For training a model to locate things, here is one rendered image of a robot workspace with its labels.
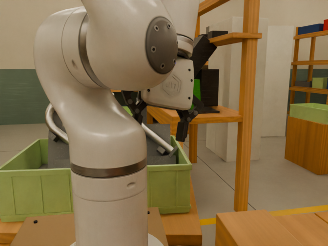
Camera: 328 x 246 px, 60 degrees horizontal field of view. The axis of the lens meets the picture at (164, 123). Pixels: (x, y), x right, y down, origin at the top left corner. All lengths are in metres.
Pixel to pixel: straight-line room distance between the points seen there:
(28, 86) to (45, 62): 6.72
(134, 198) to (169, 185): 0.52
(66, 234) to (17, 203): 0.41
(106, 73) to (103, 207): 0.19
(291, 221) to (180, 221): 0.33
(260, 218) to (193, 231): 0.22
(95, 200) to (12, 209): 0.64
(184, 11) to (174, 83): 0.13
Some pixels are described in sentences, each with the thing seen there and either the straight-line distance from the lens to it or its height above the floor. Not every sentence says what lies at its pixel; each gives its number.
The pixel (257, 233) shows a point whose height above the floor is 0.90.
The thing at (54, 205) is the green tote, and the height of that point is 0.84.
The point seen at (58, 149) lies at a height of 0.95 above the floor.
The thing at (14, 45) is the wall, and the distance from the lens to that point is 7.22.
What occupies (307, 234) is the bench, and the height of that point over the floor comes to 0.88.
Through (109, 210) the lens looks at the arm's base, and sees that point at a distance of 0.43.
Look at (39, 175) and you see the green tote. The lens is 0.97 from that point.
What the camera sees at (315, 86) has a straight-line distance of 6.94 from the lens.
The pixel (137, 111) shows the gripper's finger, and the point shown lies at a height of 1.19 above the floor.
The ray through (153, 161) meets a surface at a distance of 1.13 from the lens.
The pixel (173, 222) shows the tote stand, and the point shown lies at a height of 0.79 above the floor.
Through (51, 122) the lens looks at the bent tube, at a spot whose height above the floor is 1.06.
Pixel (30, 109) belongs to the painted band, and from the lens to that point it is 7.21.
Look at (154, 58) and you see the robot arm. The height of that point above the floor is 1.28.
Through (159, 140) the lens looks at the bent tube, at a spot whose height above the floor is 0.99.
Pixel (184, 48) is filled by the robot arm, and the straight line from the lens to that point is 0.54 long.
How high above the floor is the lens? 1.27
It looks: 11 degrees down
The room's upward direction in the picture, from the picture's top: straight up
